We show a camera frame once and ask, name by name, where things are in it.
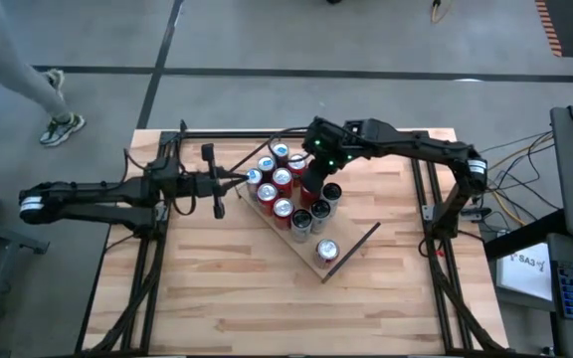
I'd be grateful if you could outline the red Coca-Cola Zero Sugar can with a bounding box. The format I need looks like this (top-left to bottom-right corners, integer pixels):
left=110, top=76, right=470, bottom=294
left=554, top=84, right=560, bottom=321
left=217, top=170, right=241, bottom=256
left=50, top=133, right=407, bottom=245
left=256, top=182, right=280, bottom=216

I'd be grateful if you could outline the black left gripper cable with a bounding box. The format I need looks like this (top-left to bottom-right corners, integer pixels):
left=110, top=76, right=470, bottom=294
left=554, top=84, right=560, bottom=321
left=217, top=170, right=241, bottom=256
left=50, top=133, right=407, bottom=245
left=172, top=193, right=198, bottom=218

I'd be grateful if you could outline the yellow floor cable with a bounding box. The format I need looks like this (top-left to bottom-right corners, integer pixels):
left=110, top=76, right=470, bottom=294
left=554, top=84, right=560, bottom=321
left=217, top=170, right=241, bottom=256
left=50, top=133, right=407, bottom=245
left=429, top=0, right=455, bottom=25

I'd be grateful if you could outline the black aluminium rig frame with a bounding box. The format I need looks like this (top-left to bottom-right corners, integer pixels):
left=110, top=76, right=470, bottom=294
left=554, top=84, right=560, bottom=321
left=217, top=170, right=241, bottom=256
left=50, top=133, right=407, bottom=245
left=75, top=118, right=509, bottom=357

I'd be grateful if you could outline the grey metal cart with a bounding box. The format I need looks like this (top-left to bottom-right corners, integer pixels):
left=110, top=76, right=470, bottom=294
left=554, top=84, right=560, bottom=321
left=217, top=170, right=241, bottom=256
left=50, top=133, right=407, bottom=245
left=0, top=213, right=51, bottom=357

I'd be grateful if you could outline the yellow cable beside desk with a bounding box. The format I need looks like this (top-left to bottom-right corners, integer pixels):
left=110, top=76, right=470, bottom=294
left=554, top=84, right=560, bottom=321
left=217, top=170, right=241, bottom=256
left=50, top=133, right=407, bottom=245
left=484, top=143, right=556, bottom=228

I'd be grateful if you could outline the black floor cable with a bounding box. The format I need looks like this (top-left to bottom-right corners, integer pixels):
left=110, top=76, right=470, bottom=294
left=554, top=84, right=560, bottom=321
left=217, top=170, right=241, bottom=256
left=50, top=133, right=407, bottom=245
left=477, top=129, right=561, bottom=213

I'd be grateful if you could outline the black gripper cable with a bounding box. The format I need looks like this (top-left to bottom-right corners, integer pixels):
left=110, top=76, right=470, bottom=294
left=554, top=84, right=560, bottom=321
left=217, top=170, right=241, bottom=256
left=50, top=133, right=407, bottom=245
left=172, top=193, right=198, bottom=218
left=274, top=126, right=312, bottom=143

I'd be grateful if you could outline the black support bar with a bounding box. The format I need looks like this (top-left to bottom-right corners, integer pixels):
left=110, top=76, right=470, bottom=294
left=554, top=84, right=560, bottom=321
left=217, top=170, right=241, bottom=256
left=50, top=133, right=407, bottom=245
left=482, top=208, right=566, bottom=263

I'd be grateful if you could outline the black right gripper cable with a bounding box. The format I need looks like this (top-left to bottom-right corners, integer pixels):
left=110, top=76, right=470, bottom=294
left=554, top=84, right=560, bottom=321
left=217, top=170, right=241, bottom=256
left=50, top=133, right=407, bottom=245
left=274, top=126, right=312, bottom=143

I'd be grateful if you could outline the person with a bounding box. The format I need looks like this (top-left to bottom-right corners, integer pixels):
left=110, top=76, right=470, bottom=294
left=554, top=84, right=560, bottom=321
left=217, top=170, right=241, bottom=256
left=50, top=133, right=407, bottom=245
left=0, top=0, right=88, bottom=148

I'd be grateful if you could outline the white SA3 sign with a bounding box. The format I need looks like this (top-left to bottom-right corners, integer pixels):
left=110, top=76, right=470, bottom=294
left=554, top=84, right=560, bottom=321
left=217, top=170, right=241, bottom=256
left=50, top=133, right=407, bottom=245
left=494, top=242, right=554, bottom=302

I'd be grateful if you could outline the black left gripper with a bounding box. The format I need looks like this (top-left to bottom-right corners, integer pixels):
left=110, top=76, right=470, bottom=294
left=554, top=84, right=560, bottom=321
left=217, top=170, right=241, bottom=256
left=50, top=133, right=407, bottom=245
left=186, top=142, right=252, bottom=221

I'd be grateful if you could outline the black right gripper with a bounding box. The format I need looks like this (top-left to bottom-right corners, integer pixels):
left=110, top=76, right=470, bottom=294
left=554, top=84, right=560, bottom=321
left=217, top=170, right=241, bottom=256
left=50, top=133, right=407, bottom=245
left=298, top=142, right=355, bottom=195

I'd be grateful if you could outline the orange Fanta soda can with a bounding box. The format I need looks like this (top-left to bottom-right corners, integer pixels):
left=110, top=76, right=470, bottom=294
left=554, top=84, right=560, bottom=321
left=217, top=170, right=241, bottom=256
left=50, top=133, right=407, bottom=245
left=272, top=167, right=294, bottom=198
left=273, top=197, right=296, bottom=230
left=286, top=153, right=308, bottom=186

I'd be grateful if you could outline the blue silver Red Bull can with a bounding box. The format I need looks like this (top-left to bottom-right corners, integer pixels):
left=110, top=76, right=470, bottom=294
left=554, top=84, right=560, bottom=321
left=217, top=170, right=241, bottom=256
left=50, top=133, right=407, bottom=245
left=271, top=141, right=290, bottom=165
left=245, top=167, right=265, bottom=200
left=257, top=155, right=277, bottom=180

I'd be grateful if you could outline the red Star Wars Coca-Cola can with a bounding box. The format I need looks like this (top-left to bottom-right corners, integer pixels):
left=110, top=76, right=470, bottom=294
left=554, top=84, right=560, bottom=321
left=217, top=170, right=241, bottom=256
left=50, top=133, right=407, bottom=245
left=313, top=238, right=342, bottom=270

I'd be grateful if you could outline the white Celsius slim can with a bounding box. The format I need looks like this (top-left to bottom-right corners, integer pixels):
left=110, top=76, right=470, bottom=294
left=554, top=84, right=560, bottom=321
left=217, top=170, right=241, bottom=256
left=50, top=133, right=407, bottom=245
left=290, top=209, right=313, bottom=244
left=321, top=182, right=344, bottom=215
left=309, top=199, right=332, bottom=234

